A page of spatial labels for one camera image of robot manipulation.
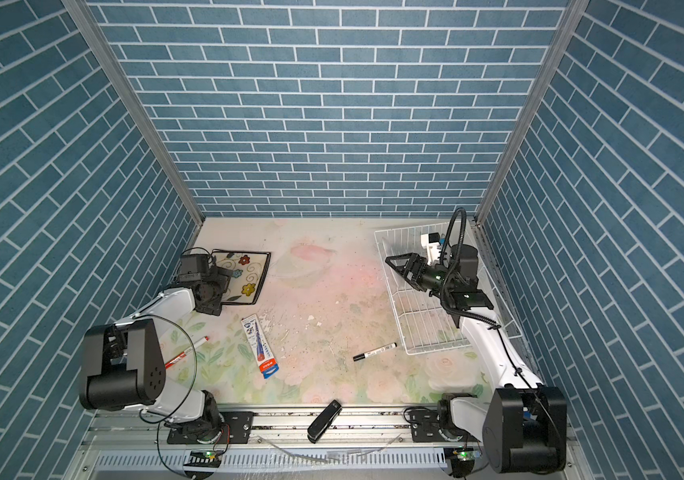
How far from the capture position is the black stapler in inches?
28.2

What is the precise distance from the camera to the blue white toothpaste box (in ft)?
2.76

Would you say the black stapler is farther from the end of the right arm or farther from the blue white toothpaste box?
the end of the right arm

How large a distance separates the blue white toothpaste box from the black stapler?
18 centimetres
